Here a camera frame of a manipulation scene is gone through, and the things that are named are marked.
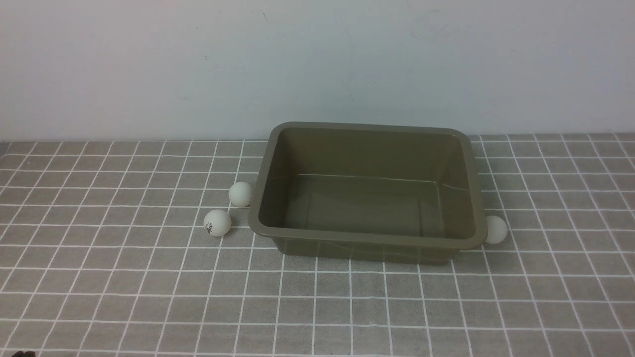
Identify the white table-tennis ball with logo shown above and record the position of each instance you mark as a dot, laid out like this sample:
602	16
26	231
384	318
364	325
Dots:
217	223

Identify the olive green plastic bin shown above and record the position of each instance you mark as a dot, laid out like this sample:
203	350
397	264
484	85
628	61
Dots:
368	192

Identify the grey checkered tablecloth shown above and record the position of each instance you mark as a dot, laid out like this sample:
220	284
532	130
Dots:
104	254

